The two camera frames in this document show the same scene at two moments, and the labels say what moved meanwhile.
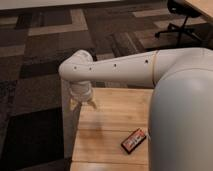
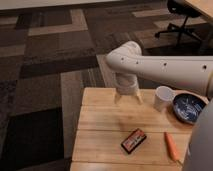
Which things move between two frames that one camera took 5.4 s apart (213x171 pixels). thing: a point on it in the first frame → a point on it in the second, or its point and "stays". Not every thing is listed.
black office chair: x=184 y=9 stays
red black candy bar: x=133 y=140 stays
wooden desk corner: x=204 y=7 stays
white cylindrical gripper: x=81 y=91 → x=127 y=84
